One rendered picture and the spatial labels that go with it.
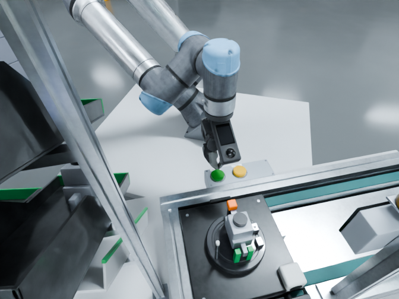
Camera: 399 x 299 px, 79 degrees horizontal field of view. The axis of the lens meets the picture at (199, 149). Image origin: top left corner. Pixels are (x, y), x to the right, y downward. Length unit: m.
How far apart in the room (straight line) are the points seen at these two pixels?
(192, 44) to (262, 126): 0.61
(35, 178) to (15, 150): 2.18
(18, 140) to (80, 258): 0.15
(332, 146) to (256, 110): 1.38
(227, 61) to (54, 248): 0.40
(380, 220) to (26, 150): 0.42
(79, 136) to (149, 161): 0.72
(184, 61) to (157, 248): 0.51
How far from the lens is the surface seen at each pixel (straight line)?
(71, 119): 0.22
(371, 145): 2.65
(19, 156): 0.22
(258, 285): 0.61
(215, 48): 0.50
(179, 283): 0.62
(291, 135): 1.09
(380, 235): 0.42
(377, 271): 0.52
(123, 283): 0.75
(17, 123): 0.22
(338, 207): 0.84
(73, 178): 0.43
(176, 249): 0.65
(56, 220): 0.42
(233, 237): 0.53
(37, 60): 0.21
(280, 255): 0.65
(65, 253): 0.28
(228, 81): 0.52
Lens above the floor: 1.55
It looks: 46 degrees down
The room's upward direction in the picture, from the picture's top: 2 degrees counter-clockwise
